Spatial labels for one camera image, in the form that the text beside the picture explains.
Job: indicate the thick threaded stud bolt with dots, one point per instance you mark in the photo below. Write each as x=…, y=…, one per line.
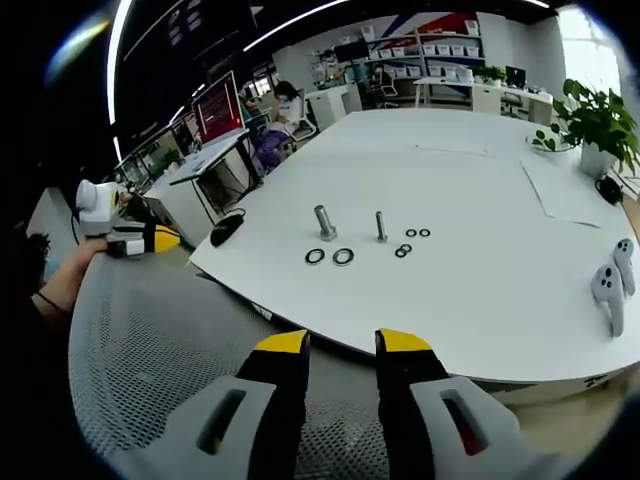
x=324, y=225

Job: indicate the white standing desk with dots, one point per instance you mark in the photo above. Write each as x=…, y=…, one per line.
x=210, y=160

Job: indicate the black wristband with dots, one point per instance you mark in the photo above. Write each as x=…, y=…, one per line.
x=50, y=301

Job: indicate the small metal washer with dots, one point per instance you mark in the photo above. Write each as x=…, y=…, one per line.
x=408, y=233
x=421, y=233
x=397, y=253
x=410, y=247

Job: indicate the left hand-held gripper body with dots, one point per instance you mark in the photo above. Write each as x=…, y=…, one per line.
x=97, y=205

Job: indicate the small black device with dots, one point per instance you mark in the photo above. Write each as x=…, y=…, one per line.
x=609, y=189

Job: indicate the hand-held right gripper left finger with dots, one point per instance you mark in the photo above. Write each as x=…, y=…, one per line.
x=280, y=400

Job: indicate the white office chair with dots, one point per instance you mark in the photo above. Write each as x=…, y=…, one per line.
x=302, y=125

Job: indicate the shelf with white bins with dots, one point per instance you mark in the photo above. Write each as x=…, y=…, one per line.
x=430, y=50

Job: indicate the black monitor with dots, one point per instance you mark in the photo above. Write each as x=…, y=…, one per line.
x=351, y=51

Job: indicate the small plant in glass dish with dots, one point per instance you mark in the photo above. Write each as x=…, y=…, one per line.
x=545, y=139

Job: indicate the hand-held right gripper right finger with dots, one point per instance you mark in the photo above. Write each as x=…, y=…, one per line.
x=405, y=400

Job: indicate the grey mesh office chair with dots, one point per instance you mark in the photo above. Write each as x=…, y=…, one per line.
x=165, y=350

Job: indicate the thin threaded stud bolt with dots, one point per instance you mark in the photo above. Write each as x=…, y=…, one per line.
x=380, y=227

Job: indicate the monitor with red screen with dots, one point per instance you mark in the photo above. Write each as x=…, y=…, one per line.
x=217, y=107

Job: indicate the white paper sheet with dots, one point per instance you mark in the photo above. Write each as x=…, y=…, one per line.
x=560, y=190

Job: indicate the large metal washer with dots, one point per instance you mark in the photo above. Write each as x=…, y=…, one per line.
x=308, y=257
x=335, y=257

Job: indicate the green potted plant white pot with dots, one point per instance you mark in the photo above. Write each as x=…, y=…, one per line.
x=597, y=125

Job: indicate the white game controller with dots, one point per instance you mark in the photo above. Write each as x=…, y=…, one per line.
x=625, y=260
x=607, y=295

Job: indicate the black computer mouse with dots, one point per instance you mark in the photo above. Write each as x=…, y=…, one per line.
x=222, y=232

